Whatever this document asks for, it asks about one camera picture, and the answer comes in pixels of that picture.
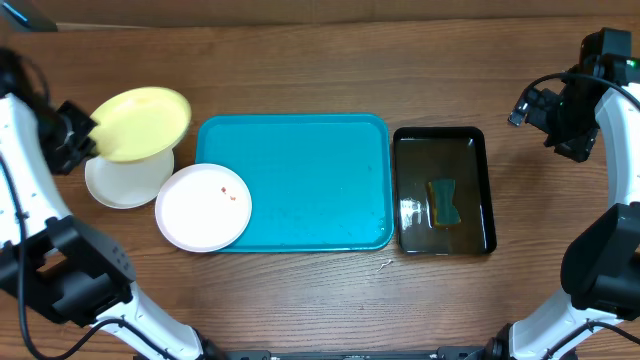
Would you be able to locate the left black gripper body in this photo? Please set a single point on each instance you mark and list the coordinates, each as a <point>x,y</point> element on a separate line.
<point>73,130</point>

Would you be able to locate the yellow-green plate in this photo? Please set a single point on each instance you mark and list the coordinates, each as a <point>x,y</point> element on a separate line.
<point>140,123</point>

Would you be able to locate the white plate with red stain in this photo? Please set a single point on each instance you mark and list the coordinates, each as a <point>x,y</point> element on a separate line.
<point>203,208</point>

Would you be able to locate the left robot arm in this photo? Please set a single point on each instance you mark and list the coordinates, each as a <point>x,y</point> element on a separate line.
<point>52,262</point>

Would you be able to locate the black water tray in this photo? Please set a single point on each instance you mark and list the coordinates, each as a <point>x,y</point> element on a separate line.
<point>424,154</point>

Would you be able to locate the dark corner object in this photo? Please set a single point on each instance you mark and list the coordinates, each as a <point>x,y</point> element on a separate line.
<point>24,16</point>

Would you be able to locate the teal plastic tray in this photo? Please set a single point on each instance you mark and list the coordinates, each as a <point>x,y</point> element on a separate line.
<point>318,182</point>

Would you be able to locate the green yellow sponge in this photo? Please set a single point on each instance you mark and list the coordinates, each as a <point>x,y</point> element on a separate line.
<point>443,211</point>

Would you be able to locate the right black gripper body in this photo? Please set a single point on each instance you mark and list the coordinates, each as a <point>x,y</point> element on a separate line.
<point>542,111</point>

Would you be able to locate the small white scrap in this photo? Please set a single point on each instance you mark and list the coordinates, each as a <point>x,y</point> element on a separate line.
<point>385,264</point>

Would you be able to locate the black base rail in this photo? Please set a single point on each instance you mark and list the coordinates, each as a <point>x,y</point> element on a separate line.
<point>350,355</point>

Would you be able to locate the white plate with orange stain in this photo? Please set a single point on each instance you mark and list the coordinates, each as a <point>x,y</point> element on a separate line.
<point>128,185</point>

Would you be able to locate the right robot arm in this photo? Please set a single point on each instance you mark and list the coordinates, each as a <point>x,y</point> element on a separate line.
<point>600,268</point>

